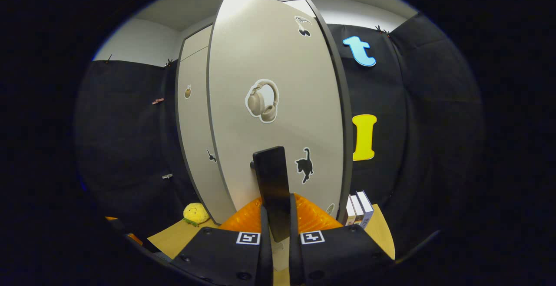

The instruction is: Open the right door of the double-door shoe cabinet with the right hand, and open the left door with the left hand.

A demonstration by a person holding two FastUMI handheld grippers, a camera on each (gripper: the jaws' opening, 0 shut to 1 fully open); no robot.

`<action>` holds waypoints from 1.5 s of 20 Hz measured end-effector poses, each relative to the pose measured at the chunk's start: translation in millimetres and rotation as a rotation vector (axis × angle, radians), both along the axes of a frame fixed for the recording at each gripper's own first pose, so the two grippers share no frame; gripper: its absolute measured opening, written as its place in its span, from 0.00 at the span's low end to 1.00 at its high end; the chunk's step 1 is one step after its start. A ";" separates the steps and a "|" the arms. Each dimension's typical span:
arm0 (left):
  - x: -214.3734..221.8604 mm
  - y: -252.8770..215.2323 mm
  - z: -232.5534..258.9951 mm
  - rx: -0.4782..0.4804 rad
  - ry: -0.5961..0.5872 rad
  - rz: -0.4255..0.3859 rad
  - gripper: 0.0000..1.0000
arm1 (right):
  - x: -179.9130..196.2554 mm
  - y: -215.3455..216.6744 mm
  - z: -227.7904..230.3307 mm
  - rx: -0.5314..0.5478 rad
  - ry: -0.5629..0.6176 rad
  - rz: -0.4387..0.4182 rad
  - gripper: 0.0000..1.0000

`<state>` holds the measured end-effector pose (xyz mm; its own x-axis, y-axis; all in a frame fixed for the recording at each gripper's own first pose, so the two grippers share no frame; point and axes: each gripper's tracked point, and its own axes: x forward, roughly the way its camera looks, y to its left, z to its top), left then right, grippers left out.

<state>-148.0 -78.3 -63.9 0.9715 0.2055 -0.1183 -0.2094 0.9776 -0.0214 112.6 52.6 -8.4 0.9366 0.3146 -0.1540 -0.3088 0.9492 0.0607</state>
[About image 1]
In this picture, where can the yellow plush toy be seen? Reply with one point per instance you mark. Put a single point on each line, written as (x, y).
(196, 213)

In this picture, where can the white and blue book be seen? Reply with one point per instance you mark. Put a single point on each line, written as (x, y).
(366, 210)

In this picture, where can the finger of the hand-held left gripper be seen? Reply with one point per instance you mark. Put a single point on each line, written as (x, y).
(112, 219)
(135, 239)

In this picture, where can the black backdrop cloth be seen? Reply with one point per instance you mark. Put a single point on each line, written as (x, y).
(425, 125)

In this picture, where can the beige cabinet door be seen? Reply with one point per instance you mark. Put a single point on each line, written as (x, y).
(260, 51)
(195, 125)

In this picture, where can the pink clip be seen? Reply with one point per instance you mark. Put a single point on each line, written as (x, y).
(158, 101)

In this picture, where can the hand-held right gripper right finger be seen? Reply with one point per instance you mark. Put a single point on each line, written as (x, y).
(295, 255)

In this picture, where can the beige double-door shoe cabinet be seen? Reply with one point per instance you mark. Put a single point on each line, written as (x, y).
(197, 42)

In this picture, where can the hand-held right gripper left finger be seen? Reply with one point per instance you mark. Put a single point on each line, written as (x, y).
(266, 251)

